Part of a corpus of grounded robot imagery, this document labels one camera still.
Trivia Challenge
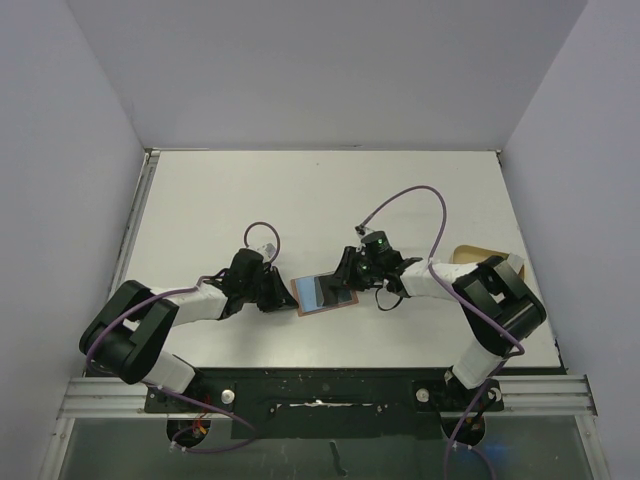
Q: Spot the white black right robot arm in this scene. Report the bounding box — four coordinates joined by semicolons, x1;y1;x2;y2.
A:
323;231;547;409

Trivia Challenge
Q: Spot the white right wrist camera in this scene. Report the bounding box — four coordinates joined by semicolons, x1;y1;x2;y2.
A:
355;225;373;238

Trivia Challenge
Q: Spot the aluminium left side rail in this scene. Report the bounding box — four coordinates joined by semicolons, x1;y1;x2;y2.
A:
108;149;160;296

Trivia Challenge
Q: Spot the aluminium rail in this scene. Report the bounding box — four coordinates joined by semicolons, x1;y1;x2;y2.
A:
58;375;597;419
108;149;160;296

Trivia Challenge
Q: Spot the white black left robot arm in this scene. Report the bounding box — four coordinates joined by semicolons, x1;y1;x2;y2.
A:
79;243;298;411

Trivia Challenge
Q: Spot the aluminium front rail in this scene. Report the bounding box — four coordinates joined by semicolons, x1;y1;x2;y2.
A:
58;375;597;419

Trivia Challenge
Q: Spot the brown leather card holder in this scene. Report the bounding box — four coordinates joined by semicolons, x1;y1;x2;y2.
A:
291;273;359;317

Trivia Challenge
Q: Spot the grey credit card stack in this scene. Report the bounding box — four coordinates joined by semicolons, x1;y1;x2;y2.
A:
507;253;524;273

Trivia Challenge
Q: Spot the beige oval tray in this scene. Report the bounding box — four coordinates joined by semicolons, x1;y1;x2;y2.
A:
450;245;525;280

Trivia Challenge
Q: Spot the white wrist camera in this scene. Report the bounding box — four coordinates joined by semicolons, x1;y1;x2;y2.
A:
355;225;373;238
257;243;278;262

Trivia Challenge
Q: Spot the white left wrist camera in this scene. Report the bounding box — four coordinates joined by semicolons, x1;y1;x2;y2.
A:
257;243;278;262

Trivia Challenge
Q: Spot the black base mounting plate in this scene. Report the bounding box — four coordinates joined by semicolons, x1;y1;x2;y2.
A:
144;367;504;441

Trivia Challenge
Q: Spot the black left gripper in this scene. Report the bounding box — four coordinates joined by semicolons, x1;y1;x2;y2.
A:
243;266;298;313

